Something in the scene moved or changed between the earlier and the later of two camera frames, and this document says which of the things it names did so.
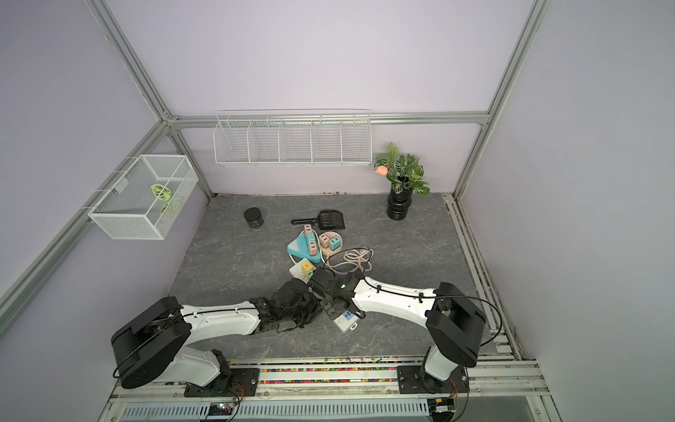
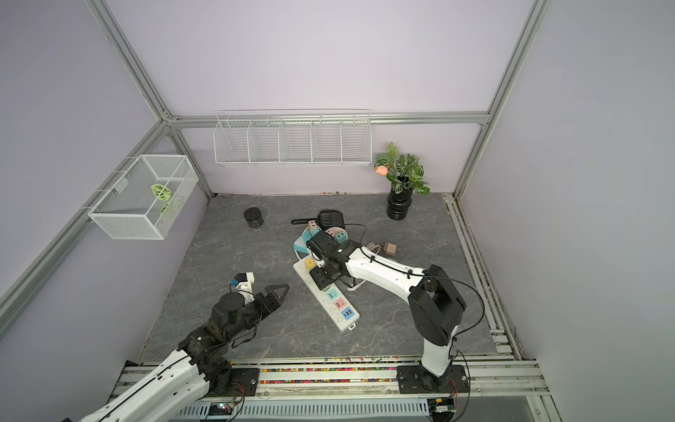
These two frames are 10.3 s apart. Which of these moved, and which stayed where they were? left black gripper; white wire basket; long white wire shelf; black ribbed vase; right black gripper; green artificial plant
Moved: left black gripper; right black gripper
Stayed: long white wire shelf; black ribbed vase; green artificial plant; white wire basket
